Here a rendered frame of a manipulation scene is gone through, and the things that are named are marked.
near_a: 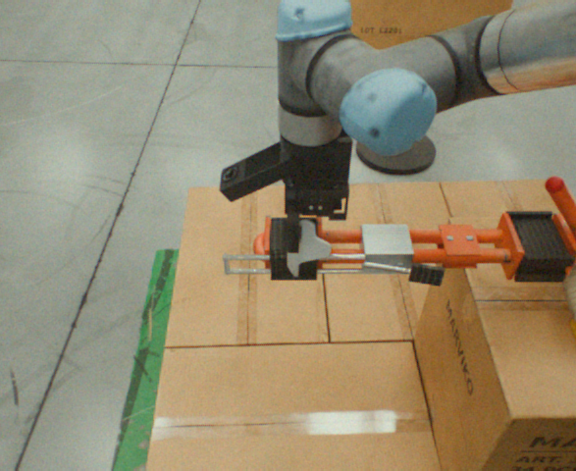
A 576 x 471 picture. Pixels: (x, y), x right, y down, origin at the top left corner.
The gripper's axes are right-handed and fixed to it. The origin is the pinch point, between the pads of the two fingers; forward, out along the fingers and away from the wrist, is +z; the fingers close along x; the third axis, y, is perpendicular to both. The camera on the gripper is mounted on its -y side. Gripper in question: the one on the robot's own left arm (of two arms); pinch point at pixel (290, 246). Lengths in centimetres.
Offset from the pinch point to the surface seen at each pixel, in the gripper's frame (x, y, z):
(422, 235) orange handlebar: 1.8, 19.4, -0.7
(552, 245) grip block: -1.3, 37.0, -1.7
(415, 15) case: 151, 48, 30
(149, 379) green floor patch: 40, -47, 108
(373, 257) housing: -2.7, 11.7, -0.7
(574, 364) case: -11.6, 41.7, 12.8
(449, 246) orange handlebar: -1.2, 22.7, -1.3
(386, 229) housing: 2.3, 14.1, -1.4
